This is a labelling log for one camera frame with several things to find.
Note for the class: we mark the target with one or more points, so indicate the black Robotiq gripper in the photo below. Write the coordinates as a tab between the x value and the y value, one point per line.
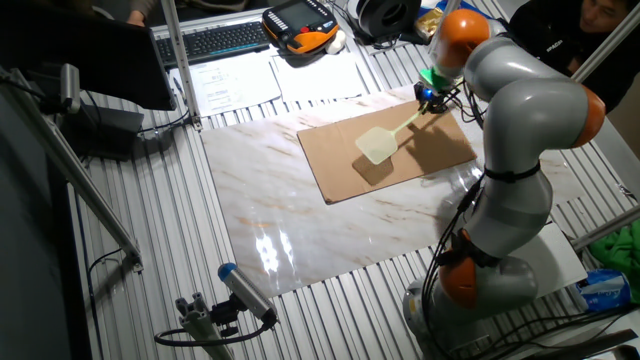
429	95

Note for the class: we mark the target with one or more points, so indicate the pale green plastic flyswatter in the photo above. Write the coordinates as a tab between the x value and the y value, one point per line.
377	144

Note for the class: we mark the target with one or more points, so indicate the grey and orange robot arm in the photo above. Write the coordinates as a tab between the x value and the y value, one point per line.
525	115

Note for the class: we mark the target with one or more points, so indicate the green wrist flange plate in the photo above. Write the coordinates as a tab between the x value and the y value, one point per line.
431	79

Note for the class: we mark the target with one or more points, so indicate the gold foil bag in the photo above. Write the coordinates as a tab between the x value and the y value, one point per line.
427	22

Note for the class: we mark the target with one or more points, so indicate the black filament spool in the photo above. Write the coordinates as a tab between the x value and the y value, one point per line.
387	17

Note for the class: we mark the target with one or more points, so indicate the brown cardboard sheet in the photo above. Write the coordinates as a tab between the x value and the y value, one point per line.
330	155

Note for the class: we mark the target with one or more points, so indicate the white rounded plastic object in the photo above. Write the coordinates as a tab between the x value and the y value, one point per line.
337	42

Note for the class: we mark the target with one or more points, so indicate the printed white paper sheet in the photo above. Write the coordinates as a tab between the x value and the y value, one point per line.
230	85
320	77

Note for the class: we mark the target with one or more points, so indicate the person in black shirt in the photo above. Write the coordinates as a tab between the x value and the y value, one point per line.
565	40

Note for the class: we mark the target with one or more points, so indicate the orange and black teach pendant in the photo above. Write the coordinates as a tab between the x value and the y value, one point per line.
300	22

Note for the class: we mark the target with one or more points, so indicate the marble pattern board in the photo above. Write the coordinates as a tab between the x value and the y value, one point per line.
300	235

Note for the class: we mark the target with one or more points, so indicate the slanted aluminium profile strut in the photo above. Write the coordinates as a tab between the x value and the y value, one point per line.
605	229
75	170
605	45

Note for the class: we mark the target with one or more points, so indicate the black computer keyboard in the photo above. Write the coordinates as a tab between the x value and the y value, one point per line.
215	41

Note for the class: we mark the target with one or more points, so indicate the green cloth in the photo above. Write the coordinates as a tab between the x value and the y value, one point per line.
620	255

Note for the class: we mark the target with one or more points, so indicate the blue tissue pack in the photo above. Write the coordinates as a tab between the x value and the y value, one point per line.
602	290

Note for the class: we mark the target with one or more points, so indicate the person in beige sleeve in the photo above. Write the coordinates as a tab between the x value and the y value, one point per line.
135	14

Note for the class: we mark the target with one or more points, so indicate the black box under monitor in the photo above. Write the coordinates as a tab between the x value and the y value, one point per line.
102	132

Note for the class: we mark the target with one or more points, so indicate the black computer monitor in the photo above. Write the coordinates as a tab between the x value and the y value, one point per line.
90	55

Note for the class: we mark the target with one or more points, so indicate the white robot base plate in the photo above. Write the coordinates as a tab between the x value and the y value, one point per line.
555	260

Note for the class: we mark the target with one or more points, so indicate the upright aluminium profile post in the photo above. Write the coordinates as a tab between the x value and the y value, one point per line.
181	65

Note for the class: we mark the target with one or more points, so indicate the silver camera with blue cap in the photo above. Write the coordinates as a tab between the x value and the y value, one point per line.
245	290

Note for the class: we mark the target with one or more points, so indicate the silver camera on strut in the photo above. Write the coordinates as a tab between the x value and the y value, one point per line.
70	87

